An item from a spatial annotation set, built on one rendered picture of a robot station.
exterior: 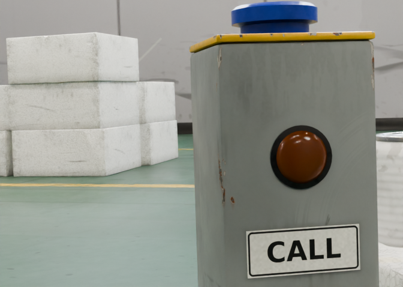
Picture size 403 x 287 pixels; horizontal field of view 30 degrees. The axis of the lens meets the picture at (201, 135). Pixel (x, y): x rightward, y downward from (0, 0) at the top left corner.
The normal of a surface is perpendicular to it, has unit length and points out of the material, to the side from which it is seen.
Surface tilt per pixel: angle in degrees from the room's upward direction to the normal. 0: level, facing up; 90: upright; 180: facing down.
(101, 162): 90
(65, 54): 90
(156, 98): 90
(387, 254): 0
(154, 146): 90
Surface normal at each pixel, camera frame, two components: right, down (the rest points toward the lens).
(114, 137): 0.96, -0.02
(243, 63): 0.18, 0.04
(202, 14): -0.33, 0.06
